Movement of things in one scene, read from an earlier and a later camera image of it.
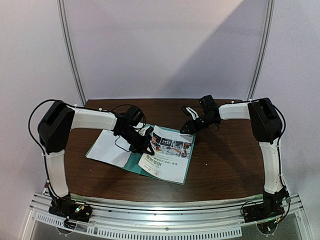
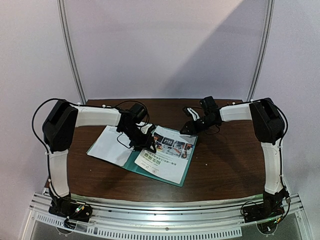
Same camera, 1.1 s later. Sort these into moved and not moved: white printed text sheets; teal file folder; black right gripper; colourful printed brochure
Moved: teal file folder
Not moved: colourful printed brochure; black right gripper; white printed text sheets
